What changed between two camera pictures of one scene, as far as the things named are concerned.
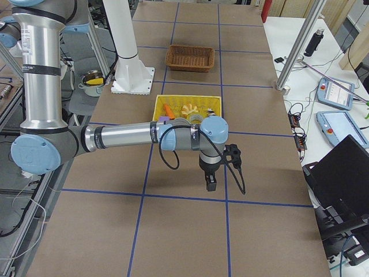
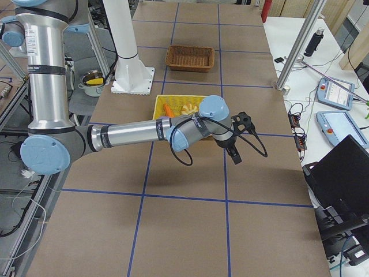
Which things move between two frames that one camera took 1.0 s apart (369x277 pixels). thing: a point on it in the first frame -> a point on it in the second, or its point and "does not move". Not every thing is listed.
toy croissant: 188,109 does not move
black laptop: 339,185 does not move
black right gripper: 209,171 -> 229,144
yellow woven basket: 175,103 does not move
